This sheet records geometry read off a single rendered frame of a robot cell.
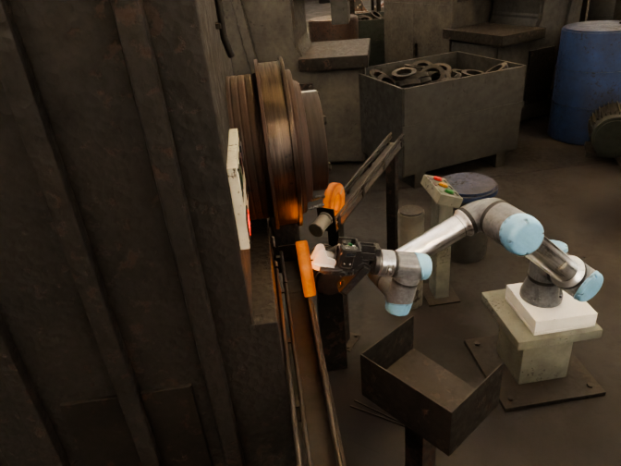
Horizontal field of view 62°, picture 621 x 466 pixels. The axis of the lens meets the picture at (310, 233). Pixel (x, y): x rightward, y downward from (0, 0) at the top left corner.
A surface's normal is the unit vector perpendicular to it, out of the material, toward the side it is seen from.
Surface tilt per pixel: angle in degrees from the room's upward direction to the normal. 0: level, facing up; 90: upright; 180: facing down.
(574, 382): 0
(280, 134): 64
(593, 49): 90
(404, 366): 5
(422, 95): 90
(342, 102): 90
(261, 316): 0
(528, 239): 86
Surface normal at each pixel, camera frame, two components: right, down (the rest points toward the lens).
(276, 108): 0.04, -0.23
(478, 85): 0.37, 0.42
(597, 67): -0.41, 0.47
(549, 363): 0.13, 0.47
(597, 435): -0.08, -0.87
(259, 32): -0.12, 0.49
